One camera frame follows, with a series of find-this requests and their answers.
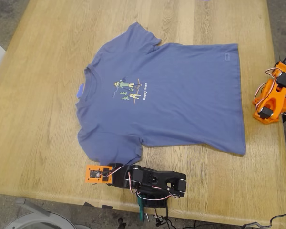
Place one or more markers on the black tape strip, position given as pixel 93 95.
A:
pixel 107 207
pixel 88 204

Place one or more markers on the small blue tape piece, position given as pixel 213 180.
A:
pixel 80 91

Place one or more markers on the blue printed T-shirt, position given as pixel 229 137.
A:
pixel 181 95

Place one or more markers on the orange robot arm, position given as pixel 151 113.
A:
pixel 271 100

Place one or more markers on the teal table clamp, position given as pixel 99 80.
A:
pixel 141 210

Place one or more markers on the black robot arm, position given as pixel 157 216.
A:
pixel 157 177

